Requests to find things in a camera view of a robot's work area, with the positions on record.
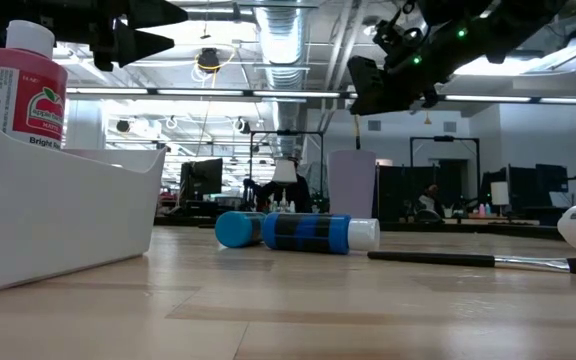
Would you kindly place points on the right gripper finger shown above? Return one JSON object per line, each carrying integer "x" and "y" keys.
{"x": 373, "y": 90}

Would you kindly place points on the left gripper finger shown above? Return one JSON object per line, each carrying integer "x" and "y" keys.
{"x": 153, "y": 12}
{"x": 138, "y": 45}

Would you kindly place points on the thin wooden paintbrush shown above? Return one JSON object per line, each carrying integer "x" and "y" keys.
{"x": 357, "y": 135}

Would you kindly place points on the red paint bottle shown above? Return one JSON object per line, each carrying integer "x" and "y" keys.
{"x": 18, "y": 80}

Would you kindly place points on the lavender plastic cup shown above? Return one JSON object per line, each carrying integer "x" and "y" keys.
{"x": 352, "y": 185}

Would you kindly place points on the black brush white-tipped bristles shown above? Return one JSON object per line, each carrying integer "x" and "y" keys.
{"x": 433, "y": 258}

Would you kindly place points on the white plastic tray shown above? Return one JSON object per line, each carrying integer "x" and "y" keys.
{"x": 43, "y": 215}

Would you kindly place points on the small light blue paint bottle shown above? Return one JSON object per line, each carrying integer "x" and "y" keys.
{"x": 235, "y": 229}

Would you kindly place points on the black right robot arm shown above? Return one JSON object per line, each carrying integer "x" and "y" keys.
{"x": 508, "y": 20}

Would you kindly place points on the black ceiling-hung device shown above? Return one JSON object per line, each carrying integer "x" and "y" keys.
{"x": 209, "y": 59}

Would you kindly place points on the long ceiling light strip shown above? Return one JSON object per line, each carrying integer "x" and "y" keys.
{"x": 198, "y": 92}

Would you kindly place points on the ceiling light panel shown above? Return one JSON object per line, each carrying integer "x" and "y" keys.
{"x": 518, "y": 65}

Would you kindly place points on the black partition panel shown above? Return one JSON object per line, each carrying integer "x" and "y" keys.
{"x": 398, "y": 192}

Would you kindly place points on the white lampshade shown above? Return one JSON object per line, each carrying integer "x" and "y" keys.
{"x": 284, "y": 172}

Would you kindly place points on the person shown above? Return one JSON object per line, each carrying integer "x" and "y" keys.
{"x": 430, "y": 197}
{"x": 295, "y": 195}

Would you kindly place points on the black background monitor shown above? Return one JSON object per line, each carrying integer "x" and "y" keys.
{"x": 200, "y": 177}
{"x": 550, "y": 177}

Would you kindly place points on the white table lamp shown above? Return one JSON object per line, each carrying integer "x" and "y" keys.
{"x": 499, "y": 192}

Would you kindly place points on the blue glue stick near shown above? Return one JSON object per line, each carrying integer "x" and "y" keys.
{"x": 308, "y": 233}

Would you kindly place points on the pink bottle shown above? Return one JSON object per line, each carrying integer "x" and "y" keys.
{"x": 481, "y": 210}

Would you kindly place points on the black background rig frame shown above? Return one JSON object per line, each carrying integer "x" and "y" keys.
{"x": 288, "y": 133}
{"x": 443, "y": 138}

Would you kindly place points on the silver ventilation duct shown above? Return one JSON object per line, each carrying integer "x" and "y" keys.
{"x": 283, "y": 50}

